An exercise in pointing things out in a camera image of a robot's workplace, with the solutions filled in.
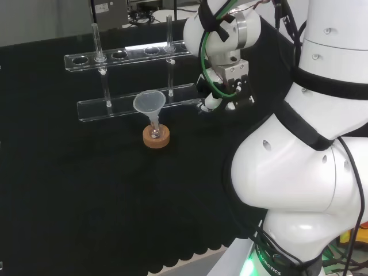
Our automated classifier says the grey metal cabinet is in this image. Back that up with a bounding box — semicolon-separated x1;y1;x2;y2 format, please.
91;0;129;31

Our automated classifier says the clear test tube rack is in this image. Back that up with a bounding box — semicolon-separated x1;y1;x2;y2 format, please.
63;14;202;123

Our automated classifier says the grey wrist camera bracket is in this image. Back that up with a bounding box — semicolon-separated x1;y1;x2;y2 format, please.
217;59;250;87

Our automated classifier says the black bench cloth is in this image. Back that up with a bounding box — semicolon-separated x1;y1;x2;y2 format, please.
0;16;291;274

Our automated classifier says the clear glass weighing funnel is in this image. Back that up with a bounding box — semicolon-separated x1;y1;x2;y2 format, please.
180;98;204;107

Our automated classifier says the yellow stop button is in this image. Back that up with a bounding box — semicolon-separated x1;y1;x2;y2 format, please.
340;220;368;247

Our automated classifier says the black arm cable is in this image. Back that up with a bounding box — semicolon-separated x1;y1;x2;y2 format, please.
336;136;363;276

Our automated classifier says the round cork ring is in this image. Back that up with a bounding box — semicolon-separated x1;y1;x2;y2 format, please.
143;124;171;150

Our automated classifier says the translucent plastic funnel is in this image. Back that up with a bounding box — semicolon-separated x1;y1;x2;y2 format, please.
132;90;167;128

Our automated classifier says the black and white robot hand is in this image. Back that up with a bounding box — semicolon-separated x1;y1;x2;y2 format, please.
195;71;255;115

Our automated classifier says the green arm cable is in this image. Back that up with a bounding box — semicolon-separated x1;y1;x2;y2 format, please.
198;0;245;100

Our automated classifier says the clear round-bottom flask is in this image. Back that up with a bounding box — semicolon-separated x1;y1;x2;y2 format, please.
148;120;164;140

